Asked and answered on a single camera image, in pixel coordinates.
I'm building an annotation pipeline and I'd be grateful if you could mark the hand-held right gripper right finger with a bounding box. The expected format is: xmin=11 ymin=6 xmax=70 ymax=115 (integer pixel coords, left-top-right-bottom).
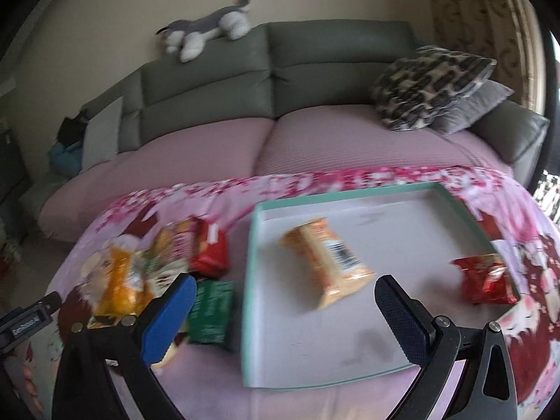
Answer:
xmin=374 ymin=275 xmax=519 ymax=420

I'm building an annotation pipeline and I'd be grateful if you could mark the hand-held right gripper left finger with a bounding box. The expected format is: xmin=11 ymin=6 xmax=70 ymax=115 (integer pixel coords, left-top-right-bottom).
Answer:
xmin=52 ymin=273 xmax=197 ymax=420

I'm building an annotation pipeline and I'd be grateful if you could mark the teal rimmed tray box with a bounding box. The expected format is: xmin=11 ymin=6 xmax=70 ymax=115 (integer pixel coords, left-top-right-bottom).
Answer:
xmin=240 ymin=181 xmax=523 ymax=392

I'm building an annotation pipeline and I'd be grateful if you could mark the orange snack packet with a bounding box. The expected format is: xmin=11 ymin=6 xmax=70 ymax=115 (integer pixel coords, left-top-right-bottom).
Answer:
xmin=280 ymin=216 xmax=377 ymax=311

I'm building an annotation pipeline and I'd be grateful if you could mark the green snack packet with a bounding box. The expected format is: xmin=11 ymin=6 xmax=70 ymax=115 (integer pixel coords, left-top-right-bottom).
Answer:
xmin=186 ymin=280 xmax=237 ymax=346

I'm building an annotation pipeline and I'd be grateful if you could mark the yellow snack packet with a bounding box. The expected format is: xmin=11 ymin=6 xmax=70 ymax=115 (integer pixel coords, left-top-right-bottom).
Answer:
xmin=90 ymin=245 xmax=152 ymax=329

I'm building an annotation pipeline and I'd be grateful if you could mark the pink snack packet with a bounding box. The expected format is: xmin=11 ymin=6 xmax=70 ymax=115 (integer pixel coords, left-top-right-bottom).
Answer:
xmin=151 ymin=221 xmax=197 ymax=281

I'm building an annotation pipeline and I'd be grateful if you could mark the red white snack packet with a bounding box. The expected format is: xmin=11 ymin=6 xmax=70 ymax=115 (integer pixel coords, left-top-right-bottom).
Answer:
xmin=188 ymin=218 xmax=230 ymax=277

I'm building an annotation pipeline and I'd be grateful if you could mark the pink printed blanket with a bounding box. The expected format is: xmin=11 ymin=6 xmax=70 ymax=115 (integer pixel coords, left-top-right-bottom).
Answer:
xmin=0 ymin=164 xmax=560 ymax=420

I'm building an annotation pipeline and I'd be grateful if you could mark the dark cabinet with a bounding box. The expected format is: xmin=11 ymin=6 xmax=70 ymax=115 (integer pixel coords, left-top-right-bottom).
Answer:
xmin=0 ymin=116 xmax=31 ymax=246

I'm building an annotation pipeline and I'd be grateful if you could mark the pink sofa cover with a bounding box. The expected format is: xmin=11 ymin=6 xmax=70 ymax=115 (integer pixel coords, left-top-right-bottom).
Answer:
xmin=37 ymin=104 xmax=515 ymax=243

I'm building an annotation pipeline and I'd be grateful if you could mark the teal cloth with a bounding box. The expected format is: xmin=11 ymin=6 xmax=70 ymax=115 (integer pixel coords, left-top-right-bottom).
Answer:
xmin=47 ymin=142 xmax=85 ymax=178

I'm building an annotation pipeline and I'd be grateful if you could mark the light grey pillow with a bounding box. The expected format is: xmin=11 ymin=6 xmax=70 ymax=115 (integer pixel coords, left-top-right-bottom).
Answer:
xmin=81 ymin=95 xmax=124 ymax=170

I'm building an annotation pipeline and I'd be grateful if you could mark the black bag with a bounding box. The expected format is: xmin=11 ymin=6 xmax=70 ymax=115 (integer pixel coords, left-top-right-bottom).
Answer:
xmin=58 ymin=111 xmax=90 ymax=147

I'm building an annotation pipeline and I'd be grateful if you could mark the leopard print pillow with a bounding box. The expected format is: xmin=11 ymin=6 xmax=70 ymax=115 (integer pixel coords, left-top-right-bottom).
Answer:
xmin=370 ymin=45 xmax=498 ymax=132

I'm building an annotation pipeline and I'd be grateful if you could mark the grey sofa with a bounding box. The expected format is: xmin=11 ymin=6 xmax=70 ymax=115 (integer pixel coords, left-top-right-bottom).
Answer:
xmin=17 ymin=21 xmax=551 ymax=246

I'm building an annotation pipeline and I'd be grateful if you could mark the grey white plush dog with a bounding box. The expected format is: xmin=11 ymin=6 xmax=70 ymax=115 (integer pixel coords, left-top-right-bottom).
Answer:
xmin=155 ymin=0 xmax=253 ymax=63

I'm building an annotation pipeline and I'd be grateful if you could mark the patterned beige curtain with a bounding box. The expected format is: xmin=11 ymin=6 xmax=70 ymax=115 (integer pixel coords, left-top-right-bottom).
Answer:
xmin=420 ymin=0 xmax=547 ymax=110

